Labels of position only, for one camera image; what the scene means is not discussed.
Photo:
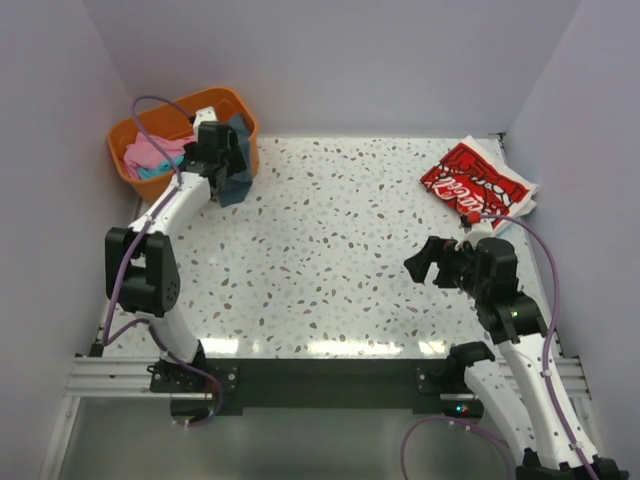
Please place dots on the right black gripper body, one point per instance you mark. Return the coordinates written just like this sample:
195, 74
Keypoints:
462, 266

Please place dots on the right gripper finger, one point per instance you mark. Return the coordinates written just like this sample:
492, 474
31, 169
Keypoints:
418, 265
444, 277

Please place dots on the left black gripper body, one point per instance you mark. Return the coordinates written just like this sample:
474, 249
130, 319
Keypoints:
232, 159

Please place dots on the slate blue t shirt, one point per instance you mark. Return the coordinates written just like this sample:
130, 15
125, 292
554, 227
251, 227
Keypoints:
237, 186

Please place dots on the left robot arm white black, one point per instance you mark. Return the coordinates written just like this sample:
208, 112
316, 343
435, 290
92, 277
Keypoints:
142, 277

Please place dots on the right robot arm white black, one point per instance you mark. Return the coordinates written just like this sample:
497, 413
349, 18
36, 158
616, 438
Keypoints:
514, 377

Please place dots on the turquoise t shirt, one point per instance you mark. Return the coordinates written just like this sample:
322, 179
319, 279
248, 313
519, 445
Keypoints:
151, 166

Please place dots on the orange plastic basket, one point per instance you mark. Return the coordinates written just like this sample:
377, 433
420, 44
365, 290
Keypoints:
167, 122

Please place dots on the pink t shirt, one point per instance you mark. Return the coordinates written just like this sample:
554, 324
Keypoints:
142, 147

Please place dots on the red white folded t shirt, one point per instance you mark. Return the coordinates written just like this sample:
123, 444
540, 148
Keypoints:
471, 179

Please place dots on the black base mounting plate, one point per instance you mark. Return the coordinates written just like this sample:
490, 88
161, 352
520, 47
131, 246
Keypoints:
230, 386

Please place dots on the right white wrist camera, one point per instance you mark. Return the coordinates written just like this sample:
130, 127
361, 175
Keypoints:
475, 228

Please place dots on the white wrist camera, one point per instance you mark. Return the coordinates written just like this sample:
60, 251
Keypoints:
207, 114
475, 228

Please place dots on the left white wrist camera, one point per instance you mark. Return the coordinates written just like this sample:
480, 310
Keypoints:
207, 114

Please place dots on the aluminium frame rail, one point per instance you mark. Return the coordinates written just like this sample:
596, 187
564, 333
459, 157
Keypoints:
111, 377

